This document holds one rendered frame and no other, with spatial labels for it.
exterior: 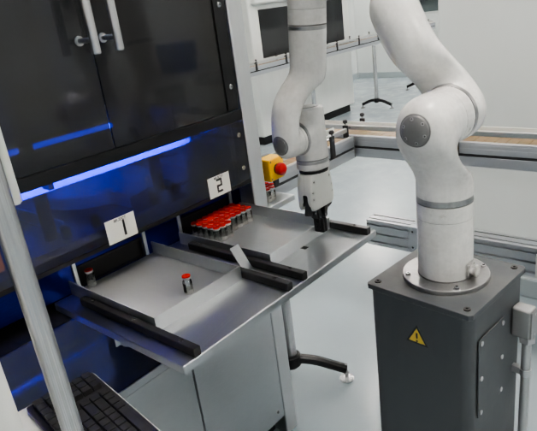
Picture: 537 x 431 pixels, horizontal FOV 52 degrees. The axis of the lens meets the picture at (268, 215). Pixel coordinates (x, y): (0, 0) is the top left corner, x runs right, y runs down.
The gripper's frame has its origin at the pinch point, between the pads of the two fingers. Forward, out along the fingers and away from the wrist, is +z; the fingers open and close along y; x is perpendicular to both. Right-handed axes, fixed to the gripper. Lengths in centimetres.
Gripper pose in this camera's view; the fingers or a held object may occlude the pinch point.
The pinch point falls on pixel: (320, 224)
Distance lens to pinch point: 147.8
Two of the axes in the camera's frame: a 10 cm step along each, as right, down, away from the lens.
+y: -6.5, 3.5, -6.8
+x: 7.5, 1.2, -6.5
